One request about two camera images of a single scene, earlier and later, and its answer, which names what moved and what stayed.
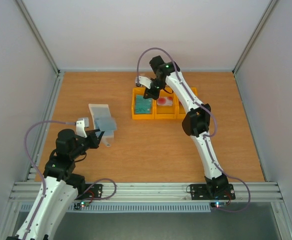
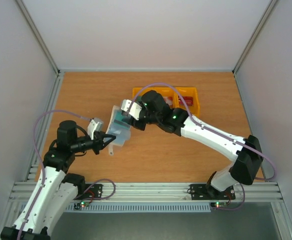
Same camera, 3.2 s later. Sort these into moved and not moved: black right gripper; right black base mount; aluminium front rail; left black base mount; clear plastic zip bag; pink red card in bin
Moved: black right gripper; clear plastic zip bag
Not moved: left black base mount; aluminium front rail; right black base mount; pink red card in bin
